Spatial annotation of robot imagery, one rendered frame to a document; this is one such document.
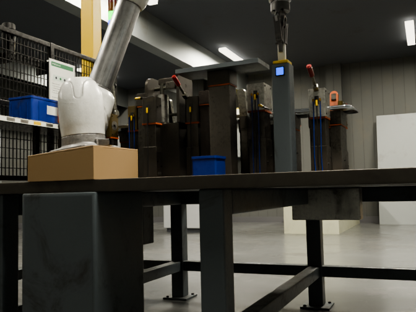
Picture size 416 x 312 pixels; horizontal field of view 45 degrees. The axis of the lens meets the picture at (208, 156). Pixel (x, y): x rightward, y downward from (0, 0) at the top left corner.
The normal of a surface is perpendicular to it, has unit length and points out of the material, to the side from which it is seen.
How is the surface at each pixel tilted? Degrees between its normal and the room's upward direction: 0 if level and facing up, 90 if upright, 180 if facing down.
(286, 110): 90
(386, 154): 78
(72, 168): 90
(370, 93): 90
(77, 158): 90
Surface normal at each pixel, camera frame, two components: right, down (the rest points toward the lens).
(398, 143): -0.39, -0.26
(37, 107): 0.91, -0.05
